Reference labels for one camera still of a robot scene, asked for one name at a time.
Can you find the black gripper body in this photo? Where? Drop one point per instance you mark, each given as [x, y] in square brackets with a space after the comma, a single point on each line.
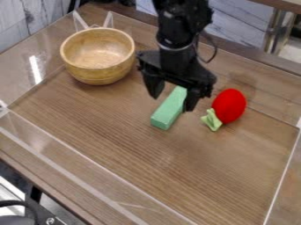
[181, 70]

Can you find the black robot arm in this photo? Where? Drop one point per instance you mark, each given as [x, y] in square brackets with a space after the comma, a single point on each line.
[182, 20]

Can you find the metal table leg background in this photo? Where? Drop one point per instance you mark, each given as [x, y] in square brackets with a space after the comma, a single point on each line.
[279, 30]

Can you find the black table frame bracket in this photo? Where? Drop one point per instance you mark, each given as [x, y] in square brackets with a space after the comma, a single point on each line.
[23, 212]

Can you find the green rectangular block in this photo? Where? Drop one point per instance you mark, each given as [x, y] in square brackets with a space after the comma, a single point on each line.
[170, 109]

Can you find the clear acrylic tray walls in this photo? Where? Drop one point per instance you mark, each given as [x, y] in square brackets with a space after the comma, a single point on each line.
[82, 142]

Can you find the wooden bowl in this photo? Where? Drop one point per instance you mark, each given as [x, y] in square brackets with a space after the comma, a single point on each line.
[98, 55]

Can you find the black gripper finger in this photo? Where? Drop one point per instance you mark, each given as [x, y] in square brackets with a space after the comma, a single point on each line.
[194, 95]
[154, 81]

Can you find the red plush fruit green stem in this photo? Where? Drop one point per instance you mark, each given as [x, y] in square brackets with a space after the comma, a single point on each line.
[228, 108]

